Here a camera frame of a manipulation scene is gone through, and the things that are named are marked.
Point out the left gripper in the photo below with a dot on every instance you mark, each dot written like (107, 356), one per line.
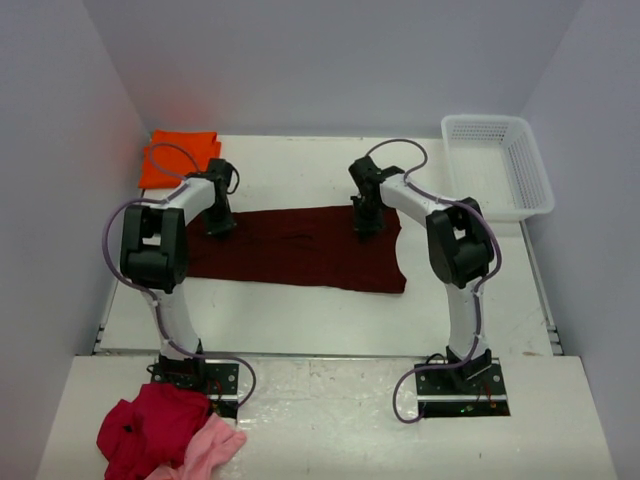
(220, 220)

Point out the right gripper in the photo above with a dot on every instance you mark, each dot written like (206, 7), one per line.
(367, 215)

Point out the dark red t-shirt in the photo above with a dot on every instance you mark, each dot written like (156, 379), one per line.
(300, 247)

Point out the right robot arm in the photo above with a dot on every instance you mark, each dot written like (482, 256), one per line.
(460, 252)

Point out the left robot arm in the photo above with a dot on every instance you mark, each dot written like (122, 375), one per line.
(154, 256)

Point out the orange folded t-shirt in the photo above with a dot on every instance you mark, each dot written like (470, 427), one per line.
(176, 153)

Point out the white plastic basket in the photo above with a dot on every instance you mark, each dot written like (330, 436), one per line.
(495, 160)

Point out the pink crumpled t-shirt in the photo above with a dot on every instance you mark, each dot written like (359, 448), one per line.
(213, 446)

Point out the crimson crumpled t-shirt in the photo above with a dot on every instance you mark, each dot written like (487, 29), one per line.
(155, 428)

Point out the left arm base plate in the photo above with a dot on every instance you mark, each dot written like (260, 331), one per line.
(217, 380)

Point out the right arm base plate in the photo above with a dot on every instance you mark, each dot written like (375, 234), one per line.
(441, 395)

